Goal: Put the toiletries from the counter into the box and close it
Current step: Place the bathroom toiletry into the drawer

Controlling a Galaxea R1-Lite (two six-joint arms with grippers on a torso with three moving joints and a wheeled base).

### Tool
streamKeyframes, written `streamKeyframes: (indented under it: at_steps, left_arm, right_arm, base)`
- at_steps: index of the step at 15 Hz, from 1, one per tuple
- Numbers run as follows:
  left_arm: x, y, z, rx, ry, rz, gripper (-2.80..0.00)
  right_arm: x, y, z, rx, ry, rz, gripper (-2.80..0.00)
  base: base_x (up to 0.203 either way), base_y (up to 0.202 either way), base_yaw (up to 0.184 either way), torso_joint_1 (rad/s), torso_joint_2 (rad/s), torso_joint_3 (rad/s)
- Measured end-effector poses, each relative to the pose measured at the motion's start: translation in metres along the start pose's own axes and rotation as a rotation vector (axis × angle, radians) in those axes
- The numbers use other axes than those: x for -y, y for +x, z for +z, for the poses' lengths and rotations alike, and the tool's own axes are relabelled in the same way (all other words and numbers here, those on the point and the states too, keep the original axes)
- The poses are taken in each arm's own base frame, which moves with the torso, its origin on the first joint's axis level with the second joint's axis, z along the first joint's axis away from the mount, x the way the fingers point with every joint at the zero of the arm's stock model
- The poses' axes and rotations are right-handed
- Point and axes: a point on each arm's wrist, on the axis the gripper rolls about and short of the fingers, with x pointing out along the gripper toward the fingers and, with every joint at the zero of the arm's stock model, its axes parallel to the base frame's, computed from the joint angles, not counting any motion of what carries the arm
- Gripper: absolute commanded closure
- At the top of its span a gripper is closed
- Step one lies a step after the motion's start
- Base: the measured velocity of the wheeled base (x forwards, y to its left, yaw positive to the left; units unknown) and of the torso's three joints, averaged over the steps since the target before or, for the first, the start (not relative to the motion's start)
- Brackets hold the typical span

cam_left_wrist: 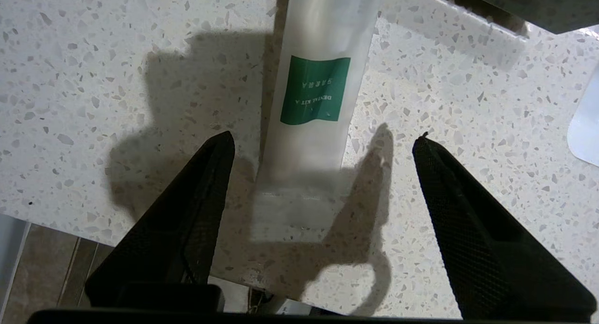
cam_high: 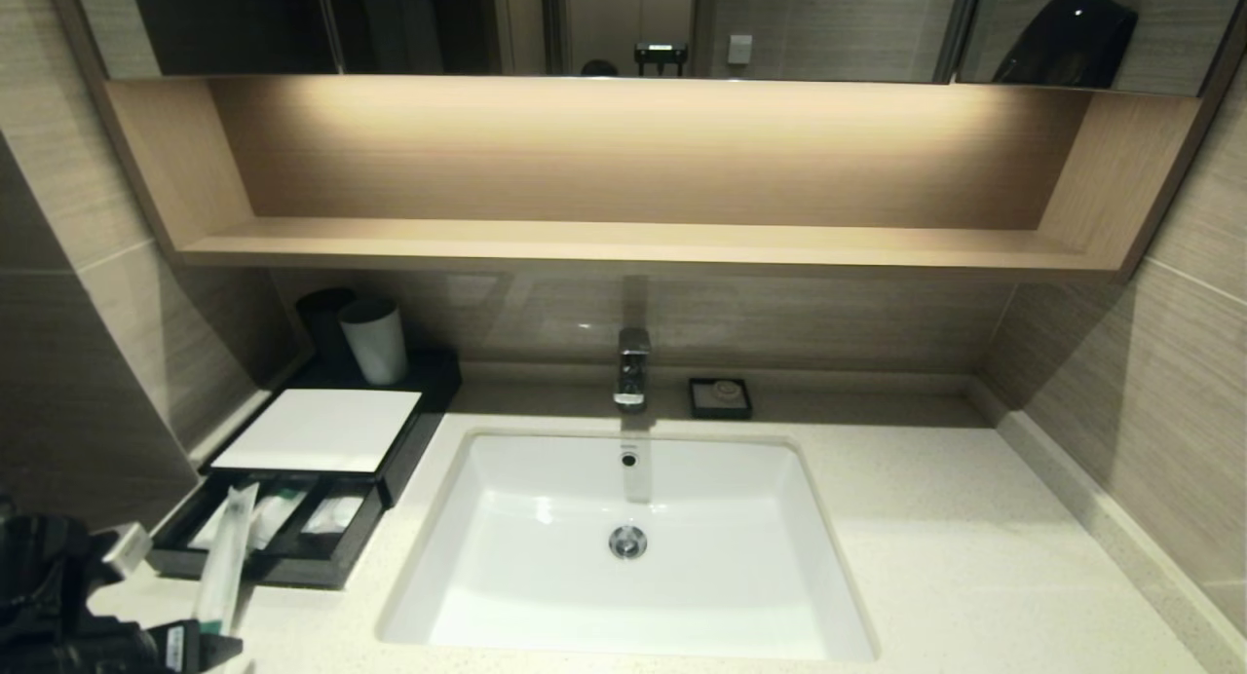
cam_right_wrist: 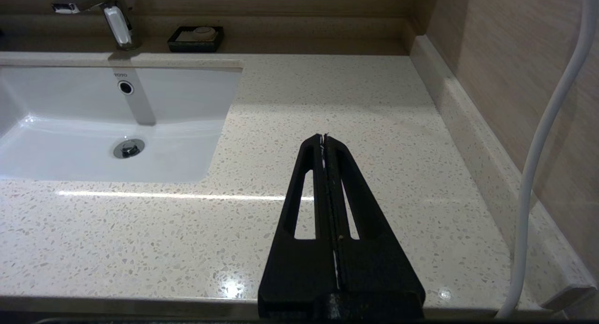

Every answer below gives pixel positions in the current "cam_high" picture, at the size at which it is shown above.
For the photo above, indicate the white sink basin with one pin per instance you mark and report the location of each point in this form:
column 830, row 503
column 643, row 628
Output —
column 633, row 601

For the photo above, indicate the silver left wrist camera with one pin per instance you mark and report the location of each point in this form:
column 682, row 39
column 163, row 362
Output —
column 129, row 549

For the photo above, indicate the black soap dish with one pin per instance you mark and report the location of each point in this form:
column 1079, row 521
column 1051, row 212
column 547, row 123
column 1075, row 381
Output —
column 697, row 403

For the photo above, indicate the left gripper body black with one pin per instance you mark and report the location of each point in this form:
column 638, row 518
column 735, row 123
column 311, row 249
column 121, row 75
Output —
column 146, row 650

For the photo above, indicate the glossy black dome object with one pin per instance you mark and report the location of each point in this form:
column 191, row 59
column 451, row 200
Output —
column 1067, row 43

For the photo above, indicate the long white wrapped packet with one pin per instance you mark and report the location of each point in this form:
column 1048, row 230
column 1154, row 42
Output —
column 205, row 533

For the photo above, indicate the small white wrapped packet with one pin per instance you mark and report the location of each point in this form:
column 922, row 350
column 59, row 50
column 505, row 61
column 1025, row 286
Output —
column 334, row 516

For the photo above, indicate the black cylindrical cup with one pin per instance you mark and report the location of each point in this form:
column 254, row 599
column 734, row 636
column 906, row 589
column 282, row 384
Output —
column 317, row 323

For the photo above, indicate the round beige soap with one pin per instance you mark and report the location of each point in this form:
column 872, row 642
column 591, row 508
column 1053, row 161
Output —
column 726, row 392

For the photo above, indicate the mirror cabinet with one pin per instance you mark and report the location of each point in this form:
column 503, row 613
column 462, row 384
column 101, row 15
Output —
column 244, row 21

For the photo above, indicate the small clear toiletry packet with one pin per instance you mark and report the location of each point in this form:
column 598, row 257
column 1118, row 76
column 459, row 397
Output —
column 283, row 518
column 226, row 557

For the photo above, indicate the chrome sink drain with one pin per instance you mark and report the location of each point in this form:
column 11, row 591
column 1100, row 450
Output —
column 628, row 542

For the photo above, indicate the black amenity box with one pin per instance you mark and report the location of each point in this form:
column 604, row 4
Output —
column 321, row 430

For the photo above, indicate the light wooden wall shelf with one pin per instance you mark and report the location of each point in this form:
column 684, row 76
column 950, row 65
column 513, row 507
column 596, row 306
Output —
column 633, row 245

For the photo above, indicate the chrome faucet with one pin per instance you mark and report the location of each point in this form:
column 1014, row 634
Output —
column 632, row 367

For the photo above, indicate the grey plastic cup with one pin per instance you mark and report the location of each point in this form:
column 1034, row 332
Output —
column 375, row 348

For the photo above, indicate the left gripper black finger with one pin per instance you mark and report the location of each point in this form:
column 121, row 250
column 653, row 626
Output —
column 219, row 650

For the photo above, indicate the black amenity box drawer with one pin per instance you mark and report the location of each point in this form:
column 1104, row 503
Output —
column 292, row 572

